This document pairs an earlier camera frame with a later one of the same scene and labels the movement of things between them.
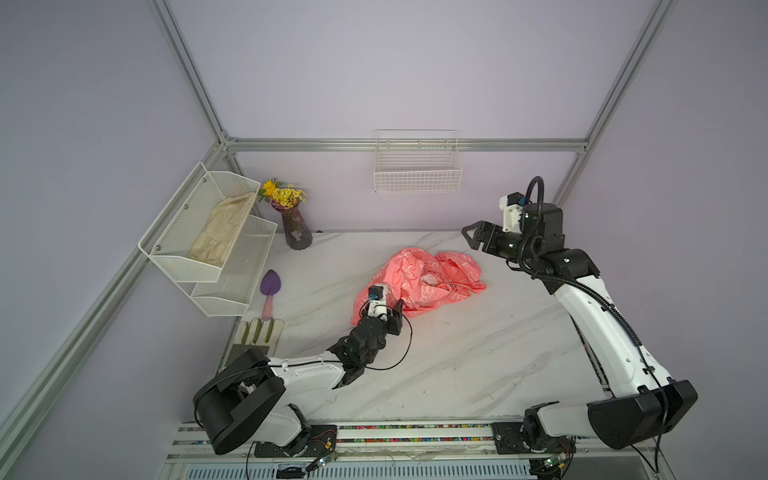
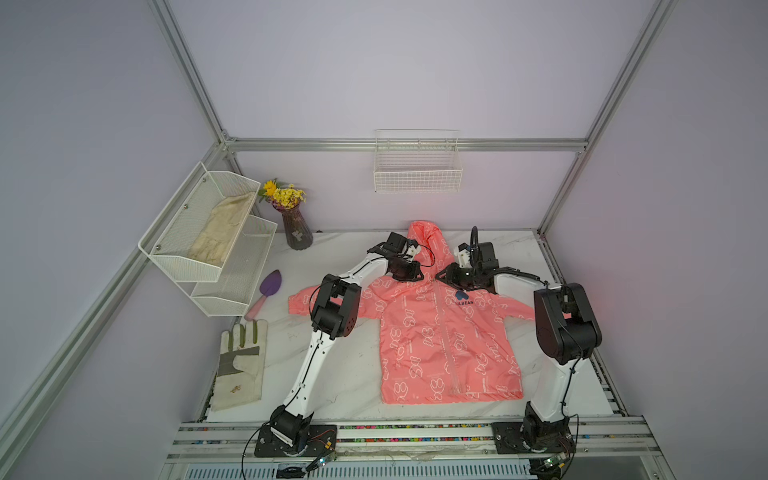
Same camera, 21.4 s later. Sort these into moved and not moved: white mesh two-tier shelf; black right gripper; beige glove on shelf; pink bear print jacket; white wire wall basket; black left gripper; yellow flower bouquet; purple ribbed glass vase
Moved: pink bear print jacket; black left gripper; black right gripper
Not moved: white wire wall basket; yellow flower bouquet; beige glove on shelf; purple ribbed glass vase; white mesh two-tier shelf
